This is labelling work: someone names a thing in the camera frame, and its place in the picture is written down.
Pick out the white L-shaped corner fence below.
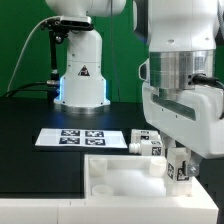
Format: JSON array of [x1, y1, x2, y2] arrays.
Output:
[[0, 179, 218, 224]]

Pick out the white camera cable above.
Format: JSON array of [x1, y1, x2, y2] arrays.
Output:
[[6, 18, 51, 93]]

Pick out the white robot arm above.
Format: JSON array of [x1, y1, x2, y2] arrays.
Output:
[[46, 0, 224, 169]]

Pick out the white square tabletop tray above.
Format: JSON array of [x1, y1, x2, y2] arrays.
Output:
[[84, 155, 193, 197]]

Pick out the black camera on stand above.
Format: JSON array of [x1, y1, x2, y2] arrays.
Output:
[[40, 17, 94, 103]]

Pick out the black cables at left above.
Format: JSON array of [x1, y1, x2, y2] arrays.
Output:
[[2, 79, 61, 98]]

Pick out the white tag sheet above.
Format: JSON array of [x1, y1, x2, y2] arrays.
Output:
[[35, 128, 127, 149]]

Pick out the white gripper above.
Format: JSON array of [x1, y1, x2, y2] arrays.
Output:
[[142, 82, 224, 176]]

